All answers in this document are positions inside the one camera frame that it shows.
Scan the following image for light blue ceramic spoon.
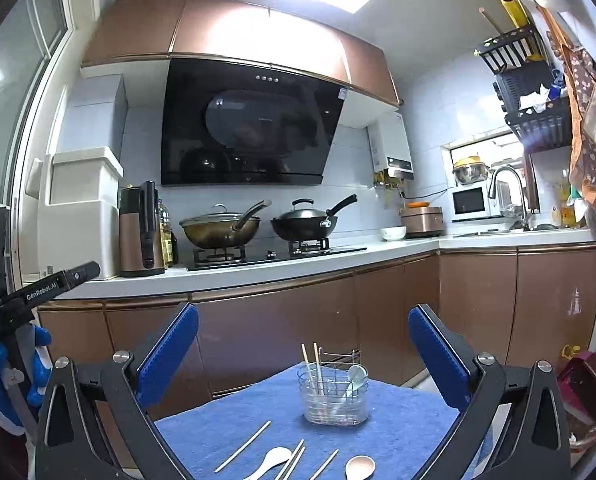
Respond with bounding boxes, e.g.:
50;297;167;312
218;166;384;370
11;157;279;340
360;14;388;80
326;364;368;426

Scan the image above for pink ceramic spoon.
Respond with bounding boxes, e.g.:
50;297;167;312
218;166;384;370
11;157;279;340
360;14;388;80
345;455;376;480

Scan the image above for bamboo chopstick two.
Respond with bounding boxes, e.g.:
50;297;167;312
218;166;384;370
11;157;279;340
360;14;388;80
313;341;326;422

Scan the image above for bamboo chopstick one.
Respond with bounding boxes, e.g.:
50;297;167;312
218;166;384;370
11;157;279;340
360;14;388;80
301;343;319;416

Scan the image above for chrome kitchen faucet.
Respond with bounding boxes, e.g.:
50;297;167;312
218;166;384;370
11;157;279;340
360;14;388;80
487;165;530;232

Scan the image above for blue white gloved left hand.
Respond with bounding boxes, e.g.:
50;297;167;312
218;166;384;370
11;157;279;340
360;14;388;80
0;324;52;437

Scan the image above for brown lower cabinets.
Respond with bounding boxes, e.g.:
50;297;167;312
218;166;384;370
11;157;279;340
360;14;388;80
37;240;596;423

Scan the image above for dark red dustpan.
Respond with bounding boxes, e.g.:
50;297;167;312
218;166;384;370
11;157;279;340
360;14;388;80
558;351;596;428

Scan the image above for white countertop appliance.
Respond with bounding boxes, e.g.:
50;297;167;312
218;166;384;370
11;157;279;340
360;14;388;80
36;146;123;280

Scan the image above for blue towel mat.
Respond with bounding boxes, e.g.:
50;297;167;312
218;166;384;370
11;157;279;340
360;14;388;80
156;367;458;479

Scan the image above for bamboo chopstick three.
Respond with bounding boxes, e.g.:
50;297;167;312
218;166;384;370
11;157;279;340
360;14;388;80
213;420;272;474

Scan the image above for copper black thermos kettle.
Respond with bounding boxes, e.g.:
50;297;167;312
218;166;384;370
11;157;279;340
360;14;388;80
119;180;165;278

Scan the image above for black gas stove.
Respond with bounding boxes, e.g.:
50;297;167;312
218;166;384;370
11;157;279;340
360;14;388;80
186;238;366;271

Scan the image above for cooking oil bottle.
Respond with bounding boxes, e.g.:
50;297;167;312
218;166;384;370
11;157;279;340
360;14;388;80
159;200;179;268

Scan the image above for white ceramic spoon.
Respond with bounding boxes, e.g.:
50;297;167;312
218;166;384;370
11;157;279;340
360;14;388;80
245;448;292;480

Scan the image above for brown rice cooker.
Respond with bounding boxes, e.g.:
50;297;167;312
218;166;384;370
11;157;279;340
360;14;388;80
400;204;445;237

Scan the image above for white bowl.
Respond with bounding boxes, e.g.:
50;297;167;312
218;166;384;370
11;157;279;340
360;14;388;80
380;226;407;242

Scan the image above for bamboo chopstick four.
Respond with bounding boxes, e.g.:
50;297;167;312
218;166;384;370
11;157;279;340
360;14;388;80
274;439;304;480

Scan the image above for bamboo chopstick six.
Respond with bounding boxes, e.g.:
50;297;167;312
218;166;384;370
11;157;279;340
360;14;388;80
309;448;339;480

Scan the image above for bamboo chopstick five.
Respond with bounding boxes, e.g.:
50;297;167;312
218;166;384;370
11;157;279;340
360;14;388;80
283;445;305;480

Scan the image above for white microwave oven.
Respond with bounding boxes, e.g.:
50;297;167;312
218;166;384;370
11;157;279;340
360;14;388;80
450;181;502;222

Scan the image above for bronze wok with glass lid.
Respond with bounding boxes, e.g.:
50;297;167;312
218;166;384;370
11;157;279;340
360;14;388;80
179;200;272;250

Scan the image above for yellow oil jug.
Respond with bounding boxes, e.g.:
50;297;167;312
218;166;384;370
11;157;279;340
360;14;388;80
552;181;579;228

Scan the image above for steel bowls on microwave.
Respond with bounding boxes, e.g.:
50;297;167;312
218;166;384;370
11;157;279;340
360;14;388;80
453;156;490;185

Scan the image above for black wok with lid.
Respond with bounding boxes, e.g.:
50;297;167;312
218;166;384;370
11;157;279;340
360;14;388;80
271;194;357;242

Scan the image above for white water heater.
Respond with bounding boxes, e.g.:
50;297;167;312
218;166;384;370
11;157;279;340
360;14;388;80
367;112;414;180

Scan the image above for orange patterned hanging apron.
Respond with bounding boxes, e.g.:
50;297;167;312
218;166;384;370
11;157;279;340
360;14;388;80
537;6;596;206

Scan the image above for black range hood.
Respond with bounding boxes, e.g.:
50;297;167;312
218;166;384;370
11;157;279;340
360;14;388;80
161;58;347;185

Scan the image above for copper upper cabinets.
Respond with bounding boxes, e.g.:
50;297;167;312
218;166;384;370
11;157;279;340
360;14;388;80
83;0;399;105

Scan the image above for wooden rolling pin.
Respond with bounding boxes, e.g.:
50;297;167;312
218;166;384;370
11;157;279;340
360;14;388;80
478;6;504;36

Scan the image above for yellow roll of wrap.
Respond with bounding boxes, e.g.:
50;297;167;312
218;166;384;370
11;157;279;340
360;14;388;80
500;0;530;28

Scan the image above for wire and clear utensil holder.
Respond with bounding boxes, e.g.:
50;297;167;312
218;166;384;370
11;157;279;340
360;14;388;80
297;346;371;427

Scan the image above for black wall dish rack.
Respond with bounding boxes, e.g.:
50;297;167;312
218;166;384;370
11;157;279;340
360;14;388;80
475;25;572;154

